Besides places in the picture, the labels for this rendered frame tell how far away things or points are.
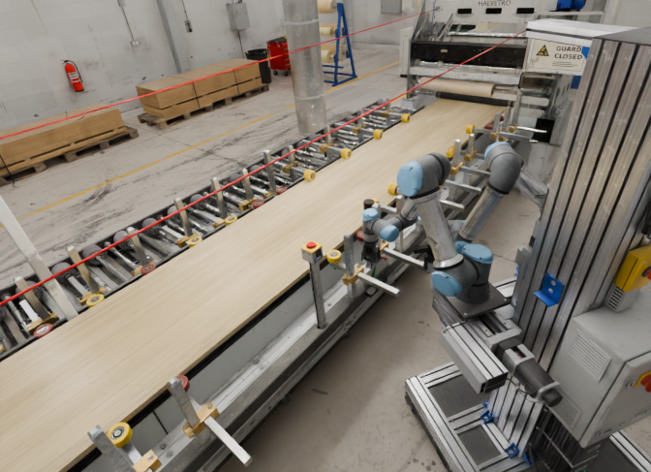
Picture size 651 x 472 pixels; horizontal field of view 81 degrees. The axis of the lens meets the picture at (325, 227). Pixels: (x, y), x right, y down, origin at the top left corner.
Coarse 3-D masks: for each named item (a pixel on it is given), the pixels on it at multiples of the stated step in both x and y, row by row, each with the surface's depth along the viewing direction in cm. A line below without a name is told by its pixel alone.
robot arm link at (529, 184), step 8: (496, 144) 165; (504, 144) 163; (488, 152) 165; (496, 152) 160; (504, 152) 157; (512, 152) 158; (488, 160) 163; (520, 160) 162; (520, 176) 165; (528, 176) 165; (536, 176) 168; (520, 184) 167; (528, 184) 166; (536, 184) 166; (528, 192) 169; (536, 192) 168; (544, 192) 168; (536, 200) 170
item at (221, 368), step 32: (416, 256) 326; (256, 320) 189; (288, 320) 210; (224, 352) 178; (256, 352) 197; (320, 352) 250; (192, 384) 169; (288, 384) 232; (160, 416) 160; (256, 416) 217; (96, 448) 141; (224, 448) 204
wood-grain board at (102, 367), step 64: (448, 128) 351; (320, 192) 274; (384, 192) 266; (192, 256) 224; (256, 256) 219; (128, 320) 186; (192, 320) 182; (0, 384) 162; (64, 384) 159; (128, 384) 156; (0, 448) 139; (64, 448) 137
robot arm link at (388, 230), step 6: (378, 222) 174; (384, 222) 173; (390, 222) 173; (396, 222) 173; (372, 228) 175; (378, 228) 173; (384, 228) 170; (390, 228) 169; (396, 228) 170; (378, 234) 173; (384, 234) 170; (390, 234) 168; (396, 234) 171; (390, 240) 171
